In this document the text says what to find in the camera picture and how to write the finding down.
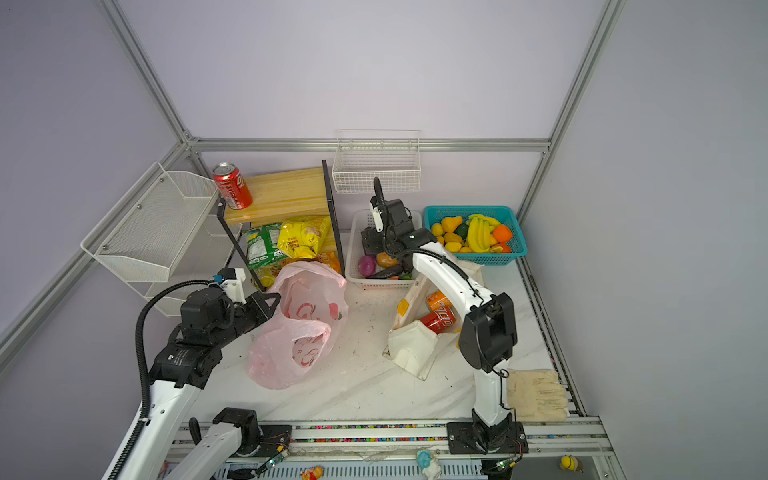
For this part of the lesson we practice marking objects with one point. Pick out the white wire wall basket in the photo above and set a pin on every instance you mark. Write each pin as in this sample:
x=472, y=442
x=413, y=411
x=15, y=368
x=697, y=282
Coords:
x=391, y=155

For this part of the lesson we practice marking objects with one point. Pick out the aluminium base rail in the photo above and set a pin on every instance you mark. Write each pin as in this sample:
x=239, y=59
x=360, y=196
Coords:
x=237, y=432

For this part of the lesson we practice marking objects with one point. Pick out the white mesh wall rack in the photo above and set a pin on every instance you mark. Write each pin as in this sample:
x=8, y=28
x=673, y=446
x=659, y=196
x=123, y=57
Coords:
x=163, y=231

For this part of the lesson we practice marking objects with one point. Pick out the red cola can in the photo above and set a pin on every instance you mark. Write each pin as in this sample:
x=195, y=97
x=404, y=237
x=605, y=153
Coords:
x=439, y=320
x=232, y=186

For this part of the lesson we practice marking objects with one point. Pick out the orange soda can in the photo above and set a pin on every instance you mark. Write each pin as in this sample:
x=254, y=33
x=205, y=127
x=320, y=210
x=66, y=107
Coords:
x=438, y=300

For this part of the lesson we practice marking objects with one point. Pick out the yellow minion toy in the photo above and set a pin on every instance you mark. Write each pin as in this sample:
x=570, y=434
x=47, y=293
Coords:
x=571, y=463

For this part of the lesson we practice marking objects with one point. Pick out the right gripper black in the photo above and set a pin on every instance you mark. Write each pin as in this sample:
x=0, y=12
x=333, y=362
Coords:
x=369, y=245

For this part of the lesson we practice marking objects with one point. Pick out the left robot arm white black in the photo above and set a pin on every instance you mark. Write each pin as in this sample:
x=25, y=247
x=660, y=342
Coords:
x=170, y=384

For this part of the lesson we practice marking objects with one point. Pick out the yellow chips bag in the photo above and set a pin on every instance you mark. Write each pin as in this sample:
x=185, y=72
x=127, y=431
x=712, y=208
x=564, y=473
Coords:
x=302, y=237

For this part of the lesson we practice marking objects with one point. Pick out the orange bear toy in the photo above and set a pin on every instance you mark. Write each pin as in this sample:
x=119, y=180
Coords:
x=313, y=473

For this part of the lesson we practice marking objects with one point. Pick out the yellow pear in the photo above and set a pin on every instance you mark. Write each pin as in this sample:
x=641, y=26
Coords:
x=451, y=224

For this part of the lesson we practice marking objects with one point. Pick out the wooden two-tier shelf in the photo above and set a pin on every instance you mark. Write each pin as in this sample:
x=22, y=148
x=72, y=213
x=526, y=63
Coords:
x=280, y=196

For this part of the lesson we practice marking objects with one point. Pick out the banana bunch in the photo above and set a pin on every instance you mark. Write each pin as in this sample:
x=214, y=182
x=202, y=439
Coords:
x=480, y=229

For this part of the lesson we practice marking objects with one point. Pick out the green snack bag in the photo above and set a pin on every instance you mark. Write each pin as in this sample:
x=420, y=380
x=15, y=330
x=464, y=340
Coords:
x=262, y=246

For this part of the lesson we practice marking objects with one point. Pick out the white plastic vegetable basket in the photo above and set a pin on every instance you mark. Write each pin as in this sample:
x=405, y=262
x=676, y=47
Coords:
x=354, y=252

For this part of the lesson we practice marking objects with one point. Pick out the brown potato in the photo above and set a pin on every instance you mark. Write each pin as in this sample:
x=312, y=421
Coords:
x=385, y=261

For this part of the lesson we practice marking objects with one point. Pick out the blue white toy figure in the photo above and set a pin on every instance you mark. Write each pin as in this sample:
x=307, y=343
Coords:
x=428, y=465

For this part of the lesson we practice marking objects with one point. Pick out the teal plastic fruit basket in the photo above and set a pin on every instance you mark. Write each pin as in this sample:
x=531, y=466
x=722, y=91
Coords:
x=517, y=244

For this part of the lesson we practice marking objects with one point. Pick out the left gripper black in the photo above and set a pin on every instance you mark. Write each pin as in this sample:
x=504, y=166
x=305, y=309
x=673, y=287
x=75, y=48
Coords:
x=262, y=313

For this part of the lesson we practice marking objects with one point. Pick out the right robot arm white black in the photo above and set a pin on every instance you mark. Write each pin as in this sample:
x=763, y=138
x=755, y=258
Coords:
x=488, y=330

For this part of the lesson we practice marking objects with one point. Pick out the pink plastic grocery bag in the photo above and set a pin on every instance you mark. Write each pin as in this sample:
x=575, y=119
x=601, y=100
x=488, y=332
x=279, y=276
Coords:
x=311, y=315

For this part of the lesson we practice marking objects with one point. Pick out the orange fruit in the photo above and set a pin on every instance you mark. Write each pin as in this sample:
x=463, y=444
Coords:
x=502, y=234

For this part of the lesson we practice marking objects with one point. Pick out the white canvas tote bag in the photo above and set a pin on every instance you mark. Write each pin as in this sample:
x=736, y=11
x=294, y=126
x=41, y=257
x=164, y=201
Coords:
x=410, y=345

